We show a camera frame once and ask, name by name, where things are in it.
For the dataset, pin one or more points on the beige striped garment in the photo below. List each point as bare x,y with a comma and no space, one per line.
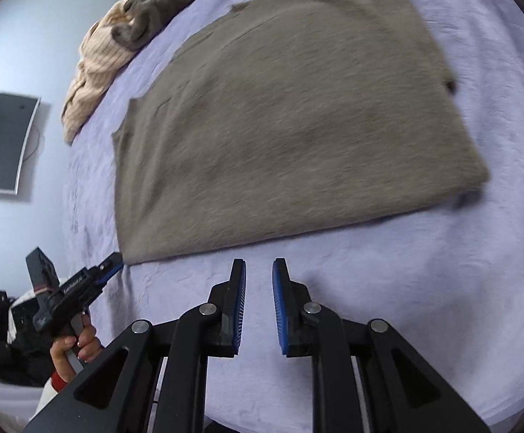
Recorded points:
101,59

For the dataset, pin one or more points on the lavender embossed bed blanket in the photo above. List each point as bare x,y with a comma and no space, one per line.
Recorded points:
450,279

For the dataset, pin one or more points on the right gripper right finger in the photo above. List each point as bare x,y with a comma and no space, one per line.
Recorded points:
366,377

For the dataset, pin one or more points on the taupe knit sweater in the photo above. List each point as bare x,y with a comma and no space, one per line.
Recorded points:
287,117

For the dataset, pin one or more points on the dark brown crumpled garment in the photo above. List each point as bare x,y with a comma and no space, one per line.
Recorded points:
148,18

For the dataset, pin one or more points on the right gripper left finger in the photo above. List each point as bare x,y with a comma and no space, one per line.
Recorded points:
152,378

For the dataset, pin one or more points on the wall mounted dark screen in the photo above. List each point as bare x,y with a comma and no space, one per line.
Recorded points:
17,115

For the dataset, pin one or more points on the person's left hand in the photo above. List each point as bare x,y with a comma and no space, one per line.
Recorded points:
86,347

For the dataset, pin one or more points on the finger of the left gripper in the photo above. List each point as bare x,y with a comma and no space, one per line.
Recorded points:
111,266

